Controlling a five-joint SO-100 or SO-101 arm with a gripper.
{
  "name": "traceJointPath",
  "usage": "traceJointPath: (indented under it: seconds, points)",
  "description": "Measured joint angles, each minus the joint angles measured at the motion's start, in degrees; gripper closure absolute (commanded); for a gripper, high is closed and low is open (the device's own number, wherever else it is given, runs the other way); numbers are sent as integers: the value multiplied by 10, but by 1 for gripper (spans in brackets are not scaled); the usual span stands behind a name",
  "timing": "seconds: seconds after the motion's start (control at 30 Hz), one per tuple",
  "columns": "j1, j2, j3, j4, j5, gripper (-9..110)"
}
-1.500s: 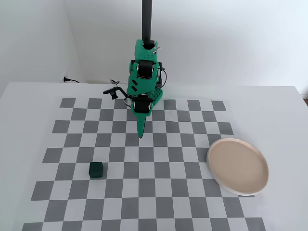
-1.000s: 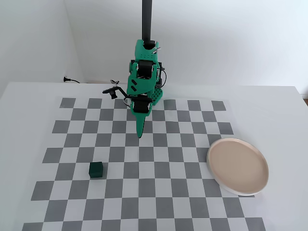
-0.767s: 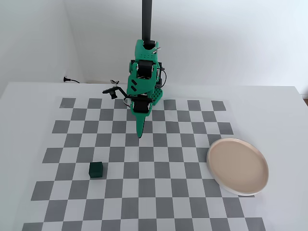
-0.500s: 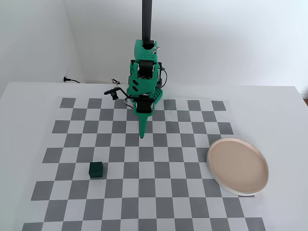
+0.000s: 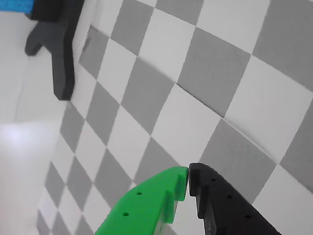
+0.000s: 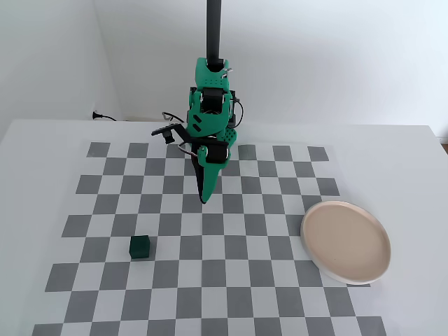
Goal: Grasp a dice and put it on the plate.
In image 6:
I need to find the grey white checkerboard mat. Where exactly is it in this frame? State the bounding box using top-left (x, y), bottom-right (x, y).
top-left (32, 141), bottom-right (389, 336)

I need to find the green gripper black motor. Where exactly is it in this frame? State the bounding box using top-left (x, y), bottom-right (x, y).
top-left (185, 104), bottom-right (232, 204)

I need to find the black vertical pole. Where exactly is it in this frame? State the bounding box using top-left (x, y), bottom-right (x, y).
top-left (205, 0), bottom-right (224, 68)

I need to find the dark green dice cube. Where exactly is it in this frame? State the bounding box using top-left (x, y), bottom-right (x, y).
top-left (129, 234), bottom-right (152, 262)

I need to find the black wrist camera board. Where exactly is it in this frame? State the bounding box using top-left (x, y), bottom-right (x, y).
top-left (150, 122), bottom-right (186, 145)

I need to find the black wall plug cable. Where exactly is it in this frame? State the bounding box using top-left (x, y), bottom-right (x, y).
top-left (91, 110), bottom-right (118, 123)

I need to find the beige round plate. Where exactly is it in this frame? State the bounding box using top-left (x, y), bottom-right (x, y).
top-left (300, 199), bottom-right (392, 286)

